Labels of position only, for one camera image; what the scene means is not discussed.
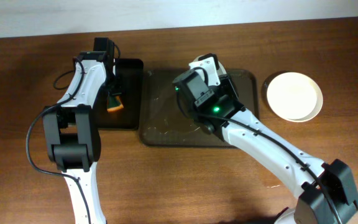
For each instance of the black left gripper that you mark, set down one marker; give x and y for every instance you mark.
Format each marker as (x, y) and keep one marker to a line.
(114, 92)

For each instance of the orange green scrub sponge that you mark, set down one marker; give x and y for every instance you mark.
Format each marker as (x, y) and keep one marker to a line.
(114, 104)

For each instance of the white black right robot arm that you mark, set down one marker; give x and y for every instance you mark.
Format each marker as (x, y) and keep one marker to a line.
(325, 193)

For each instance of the black water tray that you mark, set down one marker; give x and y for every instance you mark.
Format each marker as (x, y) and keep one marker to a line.
(130, 72)

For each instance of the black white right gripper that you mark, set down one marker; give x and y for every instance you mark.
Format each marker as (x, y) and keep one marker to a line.
(229, 86)

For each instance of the brown serving tray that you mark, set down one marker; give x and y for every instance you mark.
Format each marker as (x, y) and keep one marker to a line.
(161, 122)

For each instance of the white plate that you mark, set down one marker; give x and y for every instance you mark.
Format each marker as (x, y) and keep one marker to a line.
(294, 97)
(221, 70)

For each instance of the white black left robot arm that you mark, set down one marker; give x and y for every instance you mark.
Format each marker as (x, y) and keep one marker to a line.
(73, 140)

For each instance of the white plate top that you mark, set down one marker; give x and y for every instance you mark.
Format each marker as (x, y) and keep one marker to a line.
(294, 97)

